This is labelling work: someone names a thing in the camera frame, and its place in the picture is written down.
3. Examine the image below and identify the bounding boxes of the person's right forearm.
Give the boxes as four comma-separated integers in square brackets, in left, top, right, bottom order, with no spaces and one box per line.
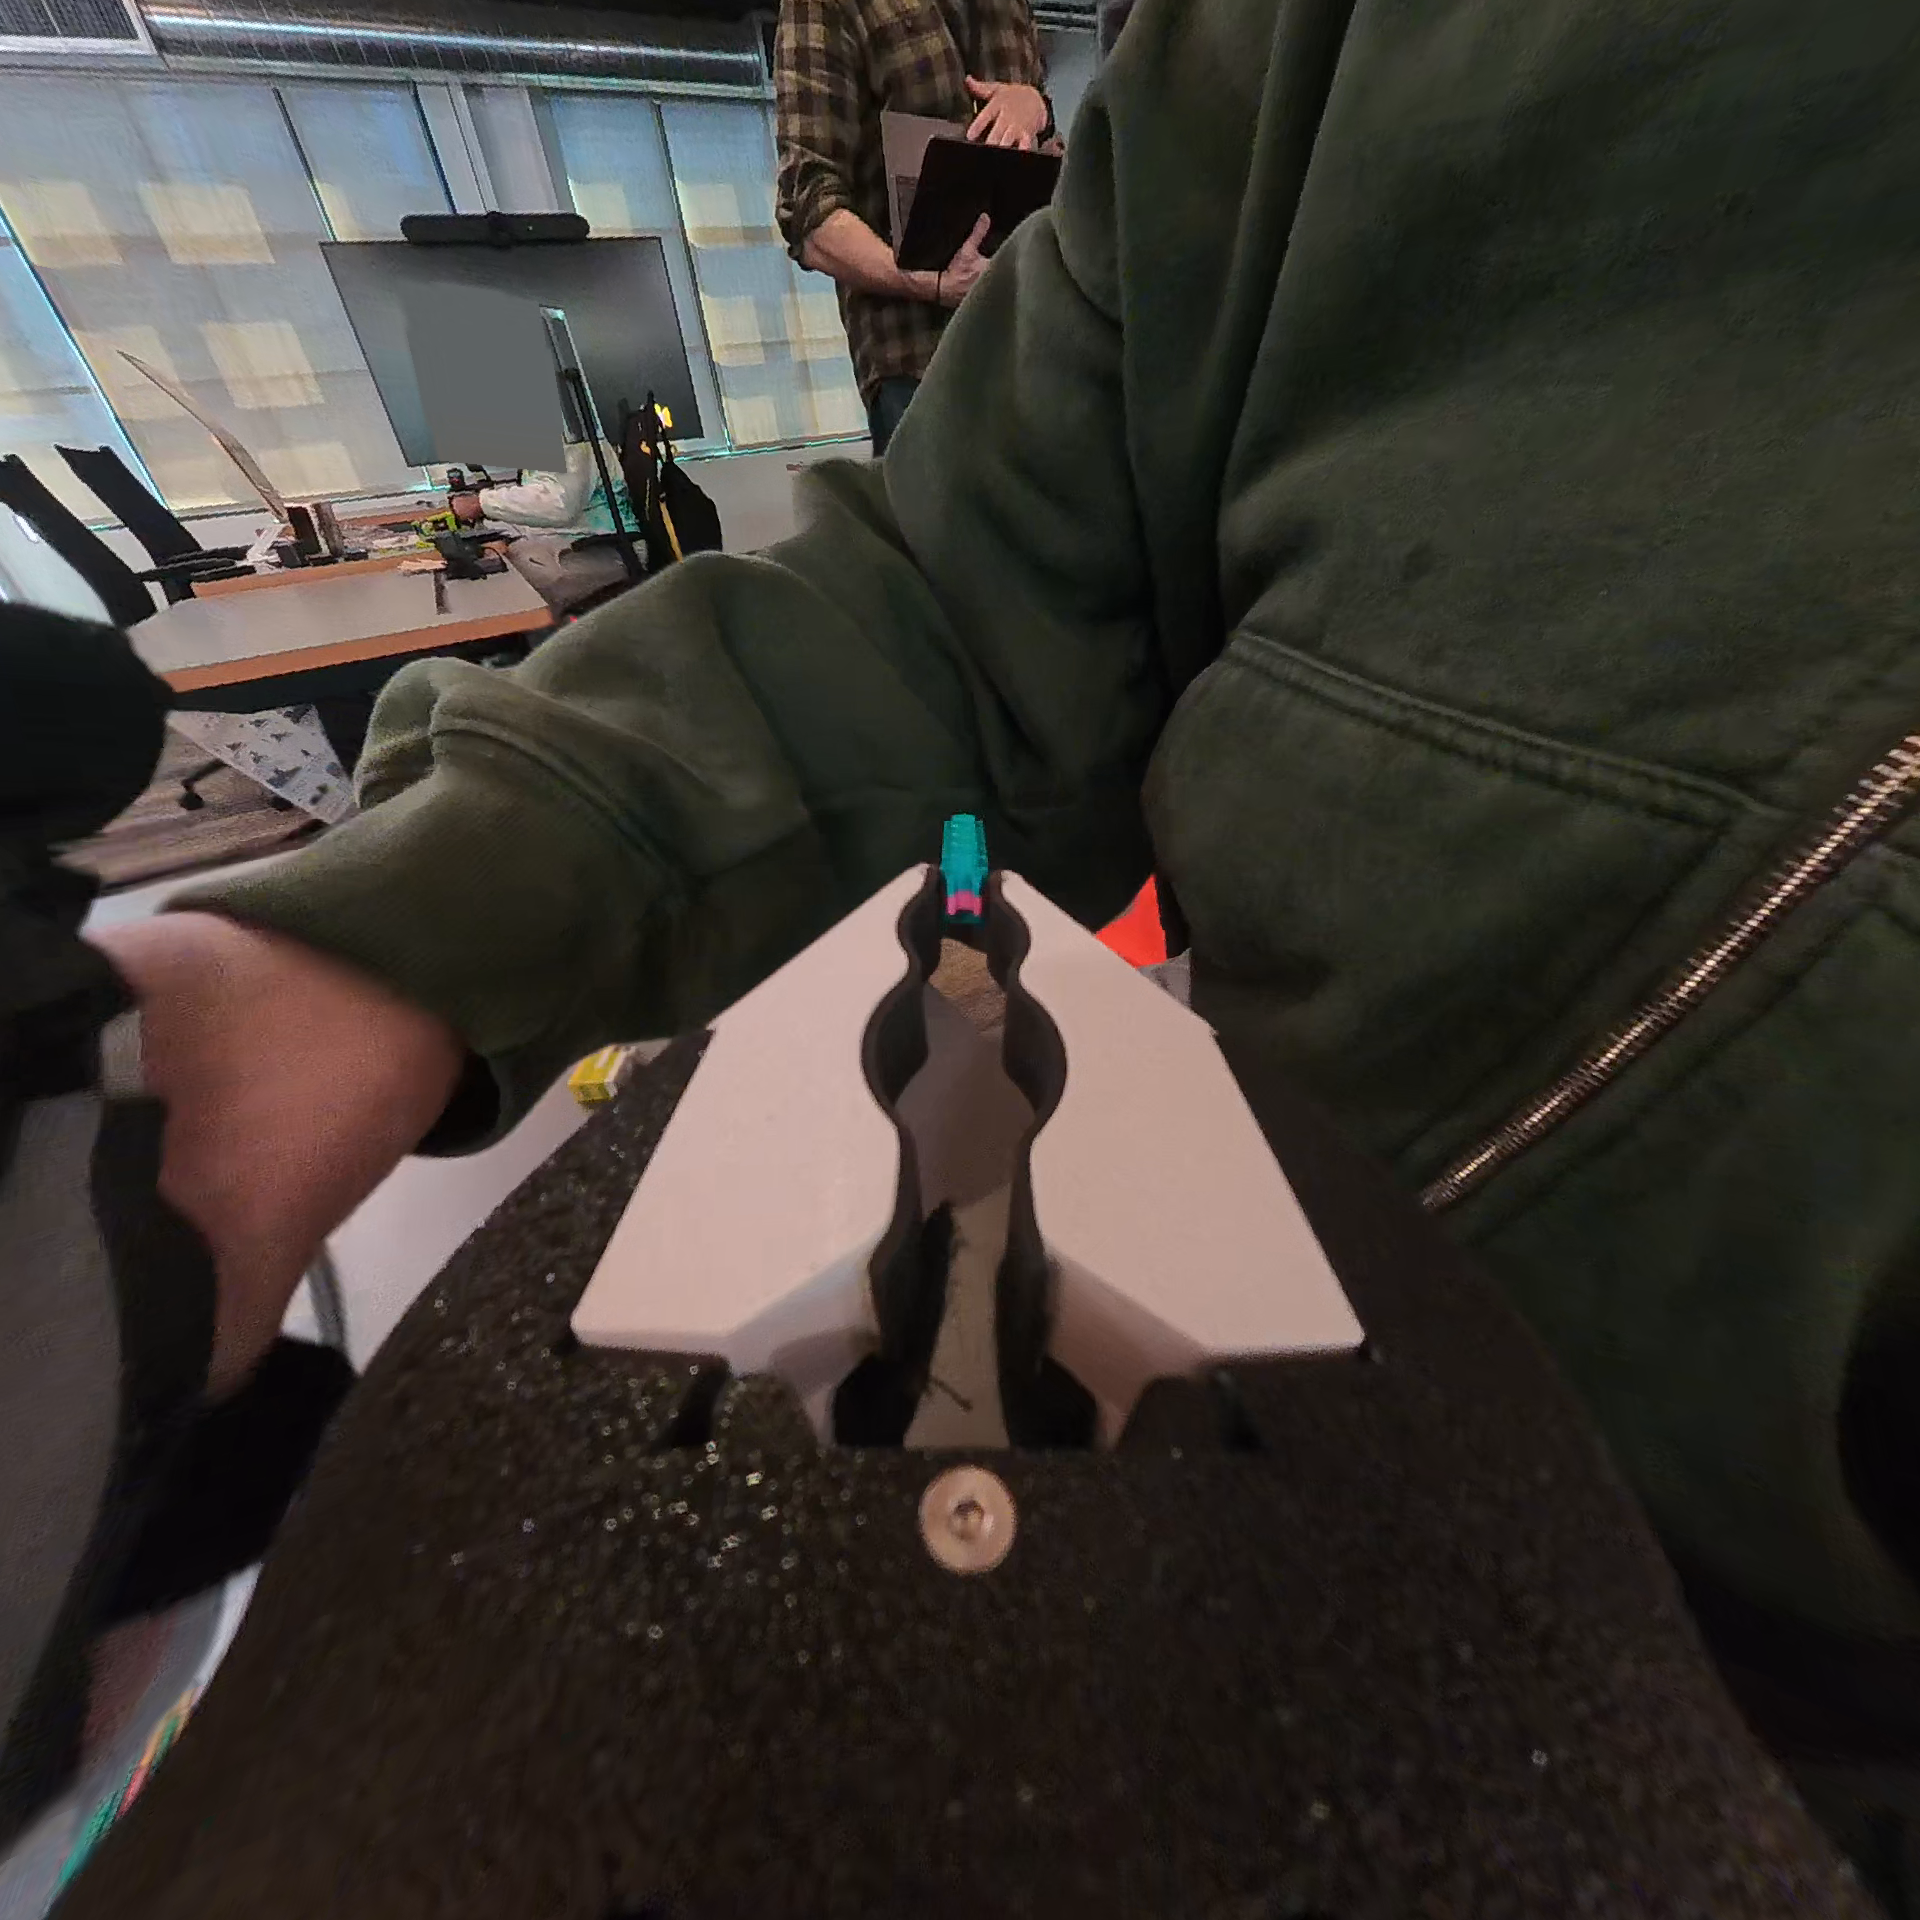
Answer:
[164,448,1209,1159]

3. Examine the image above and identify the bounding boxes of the black office chair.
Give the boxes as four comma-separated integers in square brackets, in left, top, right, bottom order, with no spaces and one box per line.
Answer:
[55,442,253,583]
[0,451,153,627]

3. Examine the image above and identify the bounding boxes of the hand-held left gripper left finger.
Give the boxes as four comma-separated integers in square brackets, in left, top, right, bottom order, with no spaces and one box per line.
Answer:
[572,862,964,1449]

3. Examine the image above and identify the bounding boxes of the black yellow bag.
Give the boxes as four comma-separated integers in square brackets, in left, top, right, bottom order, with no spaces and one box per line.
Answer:
[618,391,726,576]

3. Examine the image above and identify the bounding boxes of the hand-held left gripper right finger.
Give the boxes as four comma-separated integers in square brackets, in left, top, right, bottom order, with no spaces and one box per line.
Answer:
[980,869,1370,1449]

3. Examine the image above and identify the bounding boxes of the black tablet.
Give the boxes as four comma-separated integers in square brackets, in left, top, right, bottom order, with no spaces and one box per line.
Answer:
[893,131,1067,275]

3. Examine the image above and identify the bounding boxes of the person's right hand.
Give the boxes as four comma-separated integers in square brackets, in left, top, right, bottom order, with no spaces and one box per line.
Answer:
[87,911,470,1399]

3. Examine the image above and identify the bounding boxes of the wooden edged office table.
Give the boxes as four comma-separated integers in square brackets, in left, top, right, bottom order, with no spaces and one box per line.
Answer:
[126,560,560,701]

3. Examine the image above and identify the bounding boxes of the large dark monitor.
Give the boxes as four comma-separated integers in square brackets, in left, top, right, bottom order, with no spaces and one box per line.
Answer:
[315,235,708,475]

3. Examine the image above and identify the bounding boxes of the lego instruction booklet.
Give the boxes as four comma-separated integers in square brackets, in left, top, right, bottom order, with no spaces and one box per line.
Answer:
[55,1081,610,1895]

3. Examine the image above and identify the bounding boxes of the printed paper leaflet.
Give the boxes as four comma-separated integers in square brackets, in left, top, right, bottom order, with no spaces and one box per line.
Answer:
[164,701,356,824]

